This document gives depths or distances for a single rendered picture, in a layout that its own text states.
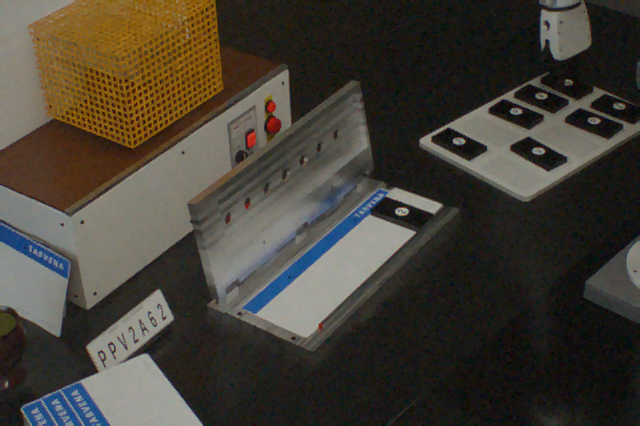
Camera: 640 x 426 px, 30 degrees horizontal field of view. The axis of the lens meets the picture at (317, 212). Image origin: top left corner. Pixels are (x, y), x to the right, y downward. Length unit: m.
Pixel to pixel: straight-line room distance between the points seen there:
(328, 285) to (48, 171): 0.48
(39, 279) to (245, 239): 0.33
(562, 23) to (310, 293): 0.81
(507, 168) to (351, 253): 0.39
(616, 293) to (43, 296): 0.89
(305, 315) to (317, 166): 0.29
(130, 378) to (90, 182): 0.37
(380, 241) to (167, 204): 0.36
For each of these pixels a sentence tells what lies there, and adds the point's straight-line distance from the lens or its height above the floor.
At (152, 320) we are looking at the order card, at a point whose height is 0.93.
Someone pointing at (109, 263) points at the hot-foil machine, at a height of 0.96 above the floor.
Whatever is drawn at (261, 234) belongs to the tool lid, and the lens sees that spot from 1.94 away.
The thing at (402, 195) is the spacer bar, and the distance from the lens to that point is 2.12.
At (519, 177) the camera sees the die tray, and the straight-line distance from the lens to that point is 2.22.
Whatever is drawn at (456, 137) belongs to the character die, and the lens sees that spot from 2.30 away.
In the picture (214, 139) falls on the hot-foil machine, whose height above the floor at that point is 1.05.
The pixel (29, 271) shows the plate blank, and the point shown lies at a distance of 1.96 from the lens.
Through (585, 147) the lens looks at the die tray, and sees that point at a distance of 2.32.
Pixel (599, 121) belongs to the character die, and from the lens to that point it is 2.38.
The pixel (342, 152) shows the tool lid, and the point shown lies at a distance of 2.10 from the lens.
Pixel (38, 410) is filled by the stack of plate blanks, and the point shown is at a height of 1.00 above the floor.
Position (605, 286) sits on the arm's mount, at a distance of 1.95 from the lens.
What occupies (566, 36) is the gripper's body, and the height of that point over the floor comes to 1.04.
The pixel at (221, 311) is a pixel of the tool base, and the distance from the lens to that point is 1.90.
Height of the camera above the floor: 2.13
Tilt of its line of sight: 35 degrees down
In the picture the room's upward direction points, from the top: 2 degrees counter-clockwise
